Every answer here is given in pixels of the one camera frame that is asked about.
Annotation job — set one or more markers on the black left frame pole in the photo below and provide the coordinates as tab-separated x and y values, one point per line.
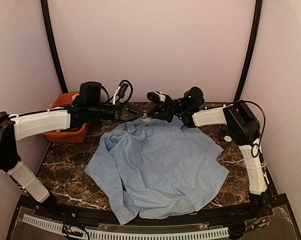
52	45

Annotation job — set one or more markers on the black right frame pole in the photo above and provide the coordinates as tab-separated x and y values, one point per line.
250	49

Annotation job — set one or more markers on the light blue shirt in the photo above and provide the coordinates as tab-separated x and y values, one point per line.
156	169

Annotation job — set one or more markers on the black frame pole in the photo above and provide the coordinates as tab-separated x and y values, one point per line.
52	45
250	49

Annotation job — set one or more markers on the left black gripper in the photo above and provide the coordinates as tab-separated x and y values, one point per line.
120	112

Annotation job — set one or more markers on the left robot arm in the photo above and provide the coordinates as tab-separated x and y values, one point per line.
66	121

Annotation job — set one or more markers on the orange plastic basket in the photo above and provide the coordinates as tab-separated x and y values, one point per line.
71	135

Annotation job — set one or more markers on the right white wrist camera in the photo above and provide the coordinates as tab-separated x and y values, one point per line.
160	96

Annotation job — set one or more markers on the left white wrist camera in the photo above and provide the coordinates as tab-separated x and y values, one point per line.
120	92

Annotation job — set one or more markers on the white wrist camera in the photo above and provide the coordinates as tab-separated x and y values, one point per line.
160	96
120	92

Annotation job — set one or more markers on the white perforated cable tray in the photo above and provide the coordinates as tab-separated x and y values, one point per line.
120	232

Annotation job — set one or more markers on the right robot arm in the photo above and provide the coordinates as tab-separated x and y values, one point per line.
244	128

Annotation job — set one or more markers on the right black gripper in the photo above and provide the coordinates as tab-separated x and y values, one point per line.
166	110

